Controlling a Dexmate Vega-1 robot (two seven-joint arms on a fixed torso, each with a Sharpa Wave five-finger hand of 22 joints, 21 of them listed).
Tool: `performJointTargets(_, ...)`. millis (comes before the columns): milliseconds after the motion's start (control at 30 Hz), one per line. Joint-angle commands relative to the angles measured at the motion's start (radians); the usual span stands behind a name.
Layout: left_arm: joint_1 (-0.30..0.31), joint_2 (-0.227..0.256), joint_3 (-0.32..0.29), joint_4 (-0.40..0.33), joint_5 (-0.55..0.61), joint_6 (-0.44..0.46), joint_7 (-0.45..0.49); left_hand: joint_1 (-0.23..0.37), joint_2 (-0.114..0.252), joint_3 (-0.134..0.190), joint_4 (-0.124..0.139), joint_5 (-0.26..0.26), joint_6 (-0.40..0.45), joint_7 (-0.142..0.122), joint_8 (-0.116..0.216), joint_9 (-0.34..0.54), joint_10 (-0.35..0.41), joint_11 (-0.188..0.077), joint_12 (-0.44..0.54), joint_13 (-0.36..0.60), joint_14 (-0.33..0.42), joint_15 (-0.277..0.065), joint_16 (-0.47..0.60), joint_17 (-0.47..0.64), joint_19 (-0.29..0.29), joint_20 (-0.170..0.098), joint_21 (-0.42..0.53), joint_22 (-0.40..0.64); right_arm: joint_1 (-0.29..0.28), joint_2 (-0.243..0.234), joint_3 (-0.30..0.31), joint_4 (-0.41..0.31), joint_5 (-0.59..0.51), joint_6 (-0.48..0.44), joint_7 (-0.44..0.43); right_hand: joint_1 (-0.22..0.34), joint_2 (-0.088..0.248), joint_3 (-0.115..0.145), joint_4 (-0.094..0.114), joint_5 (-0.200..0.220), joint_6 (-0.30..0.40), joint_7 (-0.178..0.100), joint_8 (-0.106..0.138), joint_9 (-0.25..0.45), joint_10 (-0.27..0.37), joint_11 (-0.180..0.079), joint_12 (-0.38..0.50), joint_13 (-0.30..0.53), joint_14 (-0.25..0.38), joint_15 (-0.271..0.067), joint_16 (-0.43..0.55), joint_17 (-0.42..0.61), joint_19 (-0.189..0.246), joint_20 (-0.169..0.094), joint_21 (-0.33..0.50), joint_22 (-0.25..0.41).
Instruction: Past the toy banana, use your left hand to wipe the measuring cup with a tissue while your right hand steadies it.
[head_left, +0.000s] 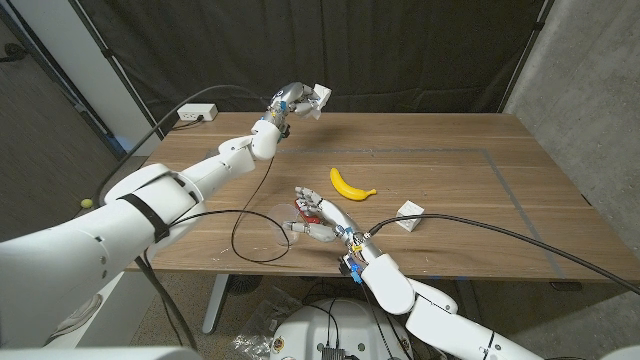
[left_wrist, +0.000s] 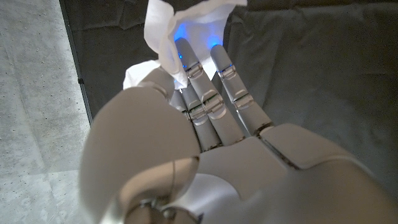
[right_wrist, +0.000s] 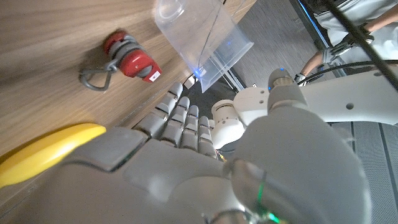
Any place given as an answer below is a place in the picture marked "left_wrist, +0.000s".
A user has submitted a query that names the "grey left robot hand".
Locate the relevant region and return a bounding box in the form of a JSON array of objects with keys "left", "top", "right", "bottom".
[{"left": 79, "top": 37, "right": 398, "bottom": 224}]

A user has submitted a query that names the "white tissue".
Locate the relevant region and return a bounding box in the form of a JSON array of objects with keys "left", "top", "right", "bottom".
[{"left": 123, "top": 0, "right": 249, "bottom": 91}]

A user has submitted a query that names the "black backdrop stand pole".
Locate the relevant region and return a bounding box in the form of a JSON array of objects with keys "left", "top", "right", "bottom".
[{"left": 58, "top": 0, "right": 94, "bottom": 126}]

